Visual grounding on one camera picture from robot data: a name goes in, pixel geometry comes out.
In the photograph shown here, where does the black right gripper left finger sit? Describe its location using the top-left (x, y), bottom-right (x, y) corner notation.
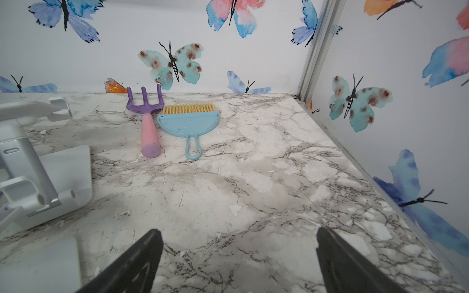
top-left (78, 229), bottom-right (164, 293)

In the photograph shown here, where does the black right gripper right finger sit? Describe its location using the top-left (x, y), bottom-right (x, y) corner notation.
top-left (316, 227), bottom-right (406, 293)

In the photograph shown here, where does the white phone stand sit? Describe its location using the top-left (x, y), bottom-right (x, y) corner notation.
top-left (1, 236), bottom-right (82, 293)
top-left (1, 97), bottom-right (93, 233)

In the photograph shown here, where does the purple pink toy rake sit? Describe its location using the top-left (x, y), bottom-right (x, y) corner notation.
top-left (127, 84), bottom-right (164, 159)

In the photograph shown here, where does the blue toy brush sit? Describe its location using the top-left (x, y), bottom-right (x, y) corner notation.
top-left (157, 103), bottom-right (220, 160)

